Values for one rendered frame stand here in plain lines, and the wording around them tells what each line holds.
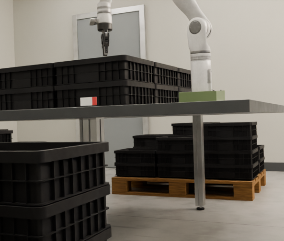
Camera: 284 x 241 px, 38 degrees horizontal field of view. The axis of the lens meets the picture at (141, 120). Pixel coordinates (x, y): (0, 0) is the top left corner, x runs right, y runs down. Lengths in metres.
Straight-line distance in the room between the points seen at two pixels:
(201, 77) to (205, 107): 0.54
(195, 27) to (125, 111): 0.62
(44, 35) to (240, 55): 2.83
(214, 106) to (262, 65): 3.70
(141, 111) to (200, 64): 0.54
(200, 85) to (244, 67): 3.19
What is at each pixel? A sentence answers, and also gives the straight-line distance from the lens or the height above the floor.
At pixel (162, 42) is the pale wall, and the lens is 5.38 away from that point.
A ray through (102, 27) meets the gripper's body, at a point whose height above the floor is 1.11.
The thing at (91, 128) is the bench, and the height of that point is 0.62.
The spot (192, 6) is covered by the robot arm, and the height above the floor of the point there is 1.15.
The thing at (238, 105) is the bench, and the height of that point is 0.68.
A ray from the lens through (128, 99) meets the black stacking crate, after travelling 1.84.
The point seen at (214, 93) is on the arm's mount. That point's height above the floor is 0.75.
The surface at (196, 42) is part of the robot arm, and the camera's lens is 1.90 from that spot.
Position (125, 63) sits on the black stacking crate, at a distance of 1.84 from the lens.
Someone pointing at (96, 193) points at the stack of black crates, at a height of 0.47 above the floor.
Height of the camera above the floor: 0.65
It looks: level
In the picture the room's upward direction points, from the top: 2 degrees counter-clockwise
